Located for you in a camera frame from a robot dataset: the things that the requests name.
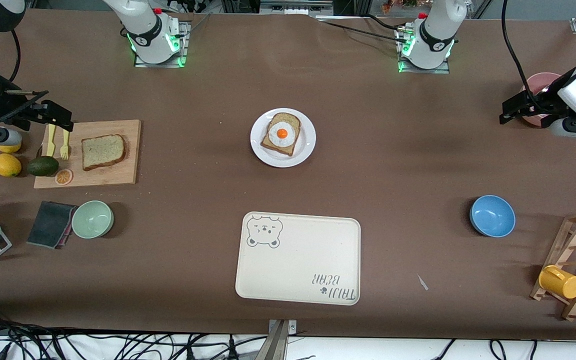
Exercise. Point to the small grey tape scrap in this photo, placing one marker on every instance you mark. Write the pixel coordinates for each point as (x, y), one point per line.
(422, 282)

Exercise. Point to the cream bear print tray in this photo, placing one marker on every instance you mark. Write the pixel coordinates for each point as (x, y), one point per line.
(298, 265)

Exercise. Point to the yellow mug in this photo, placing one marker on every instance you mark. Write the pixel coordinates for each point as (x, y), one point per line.
(560, 283)

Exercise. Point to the plain bread slice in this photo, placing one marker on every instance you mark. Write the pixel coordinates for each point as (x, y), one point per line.
(103, 152)

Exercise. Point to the white round plate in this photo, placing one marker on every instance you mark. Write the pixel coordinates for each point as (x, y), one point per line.
(308, 150)

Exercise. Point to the dark green avocado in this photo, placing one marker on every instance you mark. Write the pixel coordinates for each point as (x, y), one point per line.
(43, 166)

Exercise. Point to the pale green bowl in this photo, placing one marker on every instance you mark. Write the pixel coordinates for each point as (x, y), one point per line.
(92, 220)

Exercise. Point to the fried egg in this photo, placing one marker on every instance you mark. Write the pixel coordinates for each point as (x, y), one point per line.
(282, 133)

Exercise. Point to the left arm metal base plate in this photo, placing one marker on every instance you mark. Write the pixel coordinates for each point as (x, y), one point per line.
(418, 71)

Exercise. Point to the yellow lemon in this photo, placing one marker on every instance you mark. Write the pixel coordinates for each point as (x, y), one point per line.
(7, 165)
(9, 148)

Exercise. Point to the yellow plastic fork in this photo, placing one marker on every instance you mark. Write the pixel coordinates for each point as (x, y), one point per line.
(65, 150)

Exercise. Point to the bread slice under egg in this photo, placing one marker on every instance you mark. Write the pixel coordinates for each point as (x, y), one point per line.
(288, 151)

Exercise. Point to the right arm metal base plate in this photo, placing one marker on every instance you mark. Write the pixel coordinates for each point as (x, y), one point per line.
(184, 30)

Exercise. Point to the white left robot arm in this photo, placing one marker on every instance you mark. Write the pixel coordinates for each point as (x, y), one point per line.
(435, 35)

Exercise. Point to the dark grey sponge cloth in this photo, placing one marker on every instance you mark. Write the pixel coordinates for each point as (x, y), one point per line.
(50, 225)

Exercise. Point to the grey metal equipment box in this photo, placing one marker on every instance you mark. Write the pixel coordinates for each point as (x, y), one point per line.
(293, 7)

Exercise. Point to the orange slice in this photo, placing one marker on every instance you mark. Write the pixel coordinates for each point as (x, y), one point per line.
(64, 177)

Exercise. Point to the wooden mug rack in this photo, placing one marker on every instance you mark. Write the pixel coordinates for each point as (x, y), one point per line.
(575, 235)

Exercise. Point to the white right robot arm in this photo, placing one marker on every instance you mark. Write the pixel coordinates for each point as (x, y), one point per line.
(150, 35)

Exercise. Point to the blue bowl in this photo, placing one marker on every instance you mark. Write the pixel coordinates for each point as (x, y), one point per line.
(492, 216)

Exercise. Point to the pink bowl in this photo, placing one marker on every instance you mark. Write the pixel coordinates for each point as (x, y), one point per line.
(538, 80)

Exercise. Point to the yellow plastic knife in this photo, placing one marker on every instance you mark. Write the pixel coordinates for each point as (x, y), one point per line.
(50, 145)

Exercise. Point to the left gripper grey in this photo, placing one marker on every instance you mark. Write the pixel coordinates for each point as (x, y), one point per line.
(539, 101)

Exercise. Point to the wooden cutting board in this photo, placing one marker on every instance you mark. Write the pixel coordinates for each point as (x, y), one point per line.
(128, 175)

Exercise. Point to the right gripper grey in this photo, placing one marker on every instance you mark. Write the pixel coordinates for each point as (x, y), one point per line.
(9, 104)

